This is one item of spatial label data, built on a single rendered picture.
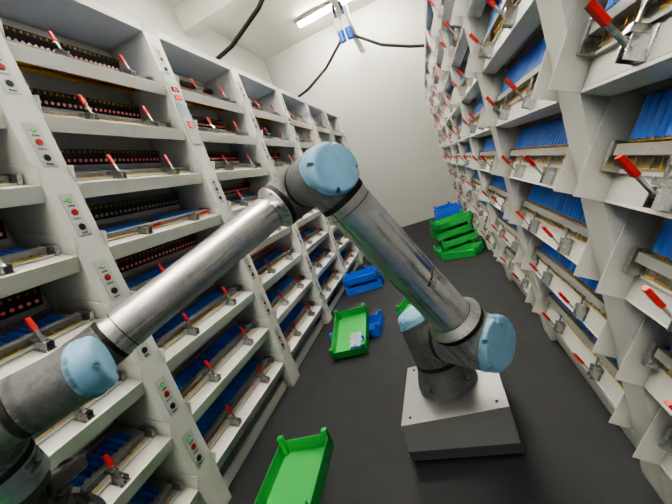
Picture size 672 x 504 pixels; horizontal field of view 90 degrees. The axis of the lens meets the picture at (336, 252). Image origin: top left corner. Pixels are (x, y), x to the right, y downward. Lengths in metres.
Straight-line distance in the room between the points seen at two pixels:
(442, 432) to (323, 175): 0.81
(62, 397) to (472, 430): 0.95
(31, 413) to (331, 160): 0.61
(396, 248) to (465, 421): 0.56
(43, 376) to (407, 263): 0.66
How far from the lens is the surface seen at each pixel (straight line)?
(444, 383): 1.14
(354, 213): 0.73
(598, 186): 0.75
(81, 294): 1.21
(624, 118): 0.76
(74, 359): 0.62
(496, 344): 0.96
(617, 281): 0.81
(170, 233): 1.41
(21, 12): 1.73
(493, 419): 1.11
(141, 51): 1.90
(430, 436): 1.16
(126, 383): 1.22
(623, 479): 1.18
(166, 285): 0.75
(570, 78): 0.74
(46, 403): 0.63
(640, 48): 0.59
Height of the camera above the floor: 0.87
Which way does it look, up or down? 10 degrees down
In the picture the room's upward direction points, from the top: 20 degrees counter-clockwise
